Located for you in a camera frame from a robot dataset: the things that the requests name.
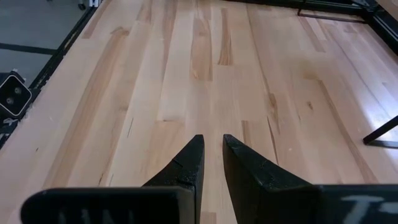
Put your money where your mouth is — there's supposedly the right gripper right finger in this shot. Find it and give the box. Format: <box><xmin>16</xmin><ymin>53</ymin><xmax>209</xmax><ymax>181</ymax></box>
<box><xmin>222</xmin><ymin>134</ymin><xmax>398</xmax><ymax>224</ymax></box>

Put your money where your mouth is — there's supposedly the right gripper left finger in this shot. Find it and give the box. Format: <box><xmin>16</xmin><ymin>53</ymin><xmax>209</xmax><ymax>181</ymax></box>
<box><xmin>20</xmin><ymin>134</ymin><xmax>205</xmax><ymax>224</ymax></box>

